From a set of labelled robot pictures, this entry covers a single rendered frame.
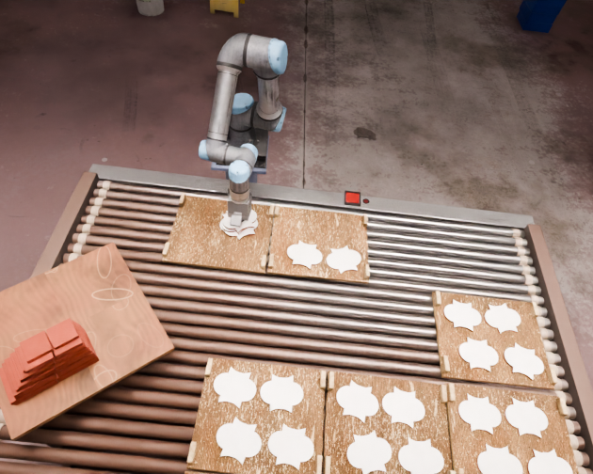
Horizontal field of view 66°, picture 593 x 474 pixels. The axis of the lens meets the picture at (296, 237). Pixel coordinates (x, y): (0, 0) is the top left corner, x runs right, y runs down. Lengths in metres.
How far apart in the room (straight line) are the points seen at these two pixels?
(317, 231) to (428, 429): 0.87
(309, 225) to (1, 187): 2.40
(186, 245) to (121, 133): 2.11
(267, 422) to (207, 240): 0.76
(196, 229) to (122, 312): 0.49
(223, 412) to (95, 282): 0.64
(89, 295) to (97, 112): 2.58
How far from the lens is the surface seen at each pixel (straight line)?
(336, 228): 1.98
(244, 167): 1.68
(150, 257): 1.91
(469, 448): 1.72
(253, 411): 1.59
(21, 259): 3.28
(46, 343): 1.49
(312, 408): 1.61
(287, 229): 1.94
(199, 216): 1.98
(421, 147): 3.97
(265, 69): 1.78
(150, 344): 1.59
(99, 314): 1.68
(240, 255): 1.86
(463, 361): 1.82
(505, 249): 2.21
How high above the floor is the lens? 2.47
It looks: 53 degrees down
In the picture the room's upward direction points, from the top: 9 degrees clockwise
